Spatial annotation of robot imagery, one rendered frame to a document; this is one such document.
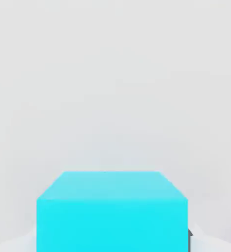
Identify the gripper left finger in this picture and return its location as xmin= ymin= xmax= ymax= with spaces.
xmin=0 ymin=226 xmax=37 ymax=252

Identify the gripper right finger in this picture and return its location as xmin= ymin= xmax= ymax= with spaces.
xmin=188 ymin=222 xmax=231 ymax=252

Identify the small cyan cube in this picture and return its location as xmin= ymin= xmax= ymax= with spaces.
xmin=36 ymin=171 xmax=189 ymax=252

